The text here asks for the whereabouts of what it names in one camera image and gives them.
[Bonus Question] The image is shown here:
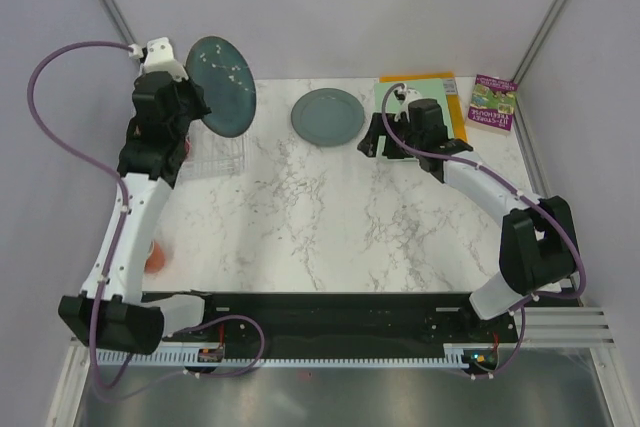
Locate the orange folder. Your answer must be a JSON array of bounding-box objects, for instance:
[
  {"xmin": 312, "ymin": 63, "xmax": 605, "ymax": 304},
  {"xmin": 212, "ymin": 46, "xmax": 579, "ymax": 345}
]
[{"xmin": 374, "ymin": 72, "xmax": 468, "ymax": 141}]

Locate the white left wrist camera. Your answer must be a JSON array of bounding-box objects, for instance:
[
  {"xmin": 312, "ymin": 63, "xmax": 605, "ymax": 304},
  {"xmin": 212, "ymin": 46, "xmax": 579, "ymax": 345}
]
[{"xmin": 129, "ymin": 37, "xmax": 189, "ymax": 82}]

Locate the green folder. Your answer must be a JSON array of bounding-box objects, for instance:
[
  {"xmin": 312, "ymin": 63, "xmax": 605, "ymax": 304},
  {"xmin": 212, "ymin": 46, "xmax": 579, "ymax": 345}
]
[{"xmin": 374, "ymin": 78, "xmax": 454, "ymax": 160}]

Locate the purple children's book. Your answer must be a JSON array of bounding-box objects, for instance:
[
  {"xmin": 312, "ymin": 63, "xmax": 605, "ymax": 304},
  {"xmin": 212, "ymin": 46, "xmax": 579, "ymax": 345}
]
[{"xmin": 467, "ymin": 75, "xmax": 518, "ymax": 134}]

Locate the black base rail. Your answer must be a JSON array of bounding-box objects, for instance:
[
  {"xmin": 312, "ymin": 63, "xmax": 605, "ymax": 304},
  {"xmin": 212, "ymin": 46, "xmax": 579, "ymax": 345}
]
[{"xmin": 159, "ymin": 289, "xmax": 516, "ymax": 361}]

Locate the white cable duct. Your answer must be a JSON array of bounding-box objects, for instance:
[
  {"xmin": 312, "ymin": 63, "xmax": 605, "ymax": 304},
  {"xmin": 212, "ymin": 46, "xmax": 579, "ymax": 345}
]
[{"xmin": 97, "ymin": 343, "xmax": 497, "ymax": 369}]

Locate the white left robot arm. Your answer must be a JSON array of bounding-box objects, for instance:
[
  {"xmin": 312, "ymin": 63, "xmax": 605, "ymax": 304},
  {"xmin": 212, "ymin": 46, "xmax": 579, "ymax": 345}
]
[{"xmin": 58, "ymin": 72, "xmax": 220, "ymax": 355}]

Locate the blue floral plate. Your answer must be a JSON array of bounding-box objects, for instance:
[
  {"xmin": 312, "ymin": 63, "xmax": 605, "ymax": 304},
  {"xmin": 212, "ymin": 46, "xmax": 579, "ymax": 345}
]
[{"xmin": 185, "ymin": 36, "xmax": 257, "ymax": 138}]

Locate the white wire dish rack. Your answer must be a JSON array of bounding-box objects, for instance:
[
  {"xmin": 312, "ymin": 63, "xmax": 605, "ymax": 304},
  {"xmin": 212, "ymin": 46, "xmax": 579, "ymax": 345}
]
[{"xmin": 178, "ymin": 122, "xmax": 247, "ymax": 182}]

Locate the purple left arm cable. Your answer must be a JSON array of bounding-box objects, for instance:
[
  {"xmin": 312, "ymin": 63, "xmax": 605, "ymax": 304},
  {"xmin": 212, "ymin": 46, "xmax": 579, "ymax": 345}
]
[{"xmin": 27, "ymin": 40, "xmax": 265, "ymax": 391}]

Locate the grey plate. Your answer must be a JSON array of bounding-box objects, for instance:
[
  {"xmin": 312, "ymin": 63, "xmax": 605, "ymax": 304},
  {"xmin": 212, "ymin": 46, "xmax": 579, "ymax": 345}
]
[{"xmin": 290, "ymin": 88, "xmax": 365, "ymax": 147}]

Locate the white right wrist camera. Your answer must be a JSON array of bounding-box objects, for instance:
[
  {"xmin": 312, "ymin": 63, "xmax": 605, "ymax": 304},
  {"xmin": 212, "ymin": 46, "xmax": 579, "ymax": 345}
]
[{"xmin": 393, "ymin": 86, "xmax": 424, "ymax": 122}]

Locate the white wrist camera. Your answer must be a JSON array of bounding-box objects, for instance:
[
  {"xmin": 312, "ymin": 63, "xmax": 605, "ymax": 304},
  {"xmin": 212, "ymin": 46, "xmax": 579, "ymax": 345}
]
[
  {"xmin": 129, "ymin": 37, "xmax": 189, "ymax": 82},
  {"xmin": 393, "ymin": 86, "xmax": 424, "ymax": 122}
]

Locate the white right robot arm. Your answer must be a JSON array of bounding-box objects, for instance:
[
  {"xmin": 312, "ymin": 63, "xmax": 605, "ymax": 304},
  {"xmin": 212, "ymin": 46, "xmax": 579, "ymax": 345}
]
[{"xmin": 345, "ymin": 97, "xmax": 584, "ymax": 341}]

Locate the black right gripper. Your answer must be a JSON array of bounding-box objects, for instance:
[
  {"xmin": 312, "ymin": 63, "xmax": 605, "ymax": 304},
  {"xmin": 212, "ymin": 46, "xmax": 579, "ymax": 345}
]
[{"xmin": 357, "ymin": 112, "xmax": 423, "ymax": 159}]

